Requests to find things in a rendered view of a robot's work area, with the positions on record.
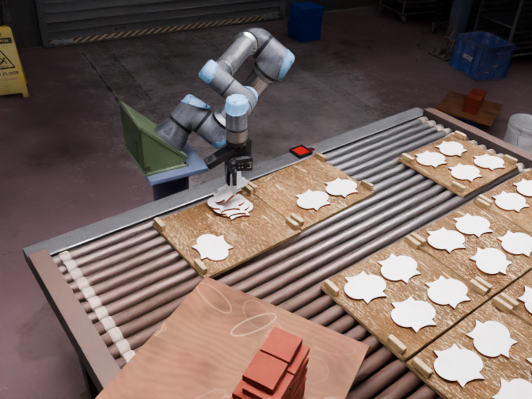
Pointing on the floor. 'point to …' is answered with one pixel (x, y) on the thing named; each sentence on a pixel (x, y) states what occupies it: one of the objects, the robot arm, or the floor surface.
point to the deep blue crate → (482, 55)
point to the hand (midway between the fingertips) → (229, 188)
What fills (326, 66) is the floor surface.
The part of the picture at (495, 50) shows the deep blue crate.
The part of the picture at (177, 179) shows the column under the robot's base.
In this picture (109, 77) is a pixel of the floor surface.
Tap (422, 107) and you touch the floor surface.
